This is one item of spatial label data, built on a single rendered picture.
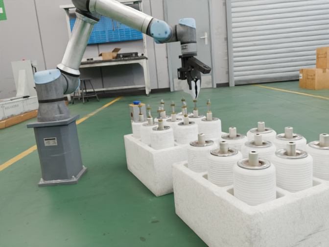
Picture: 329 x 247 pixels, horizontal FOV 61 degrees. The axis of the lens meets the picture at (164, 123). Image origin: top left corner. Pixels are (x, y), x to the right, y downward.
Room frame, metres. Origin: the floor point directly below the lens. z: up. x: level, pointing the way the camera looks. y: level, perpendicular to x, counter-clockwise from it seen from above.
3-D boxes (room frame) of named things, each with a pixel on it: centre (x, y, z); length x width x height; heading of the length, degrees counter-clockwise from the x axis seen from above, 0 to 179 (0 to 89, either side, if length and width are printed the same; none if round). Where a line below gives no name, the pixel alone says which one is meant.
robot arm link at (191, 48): (1.33, -0.14, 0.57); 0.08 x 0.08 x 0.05
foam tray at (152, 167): (1.27, -0.05, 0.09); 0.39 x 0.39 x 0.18; 24
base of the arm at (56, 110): (1.32, 0.52, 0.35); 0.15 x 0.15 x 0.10
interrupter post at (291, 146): (0.66, -0.31, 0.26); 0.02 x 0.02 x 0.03
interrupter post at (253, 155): (0.62, -0.20, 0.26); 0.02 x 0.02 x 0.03
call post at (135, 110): (1.51, 0.14, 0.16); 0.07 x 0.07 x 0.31; 24
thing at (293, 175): (0.66, -0.31, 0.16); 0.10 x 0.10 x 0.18
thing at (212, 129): (1.21, -0.20, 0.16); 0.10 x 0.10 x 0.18
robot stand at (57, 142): (1.32, 0.52, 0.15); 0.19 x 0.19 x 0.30; 88
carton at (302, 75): (4.51, -2.43, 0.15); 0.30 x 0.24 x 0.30; 87
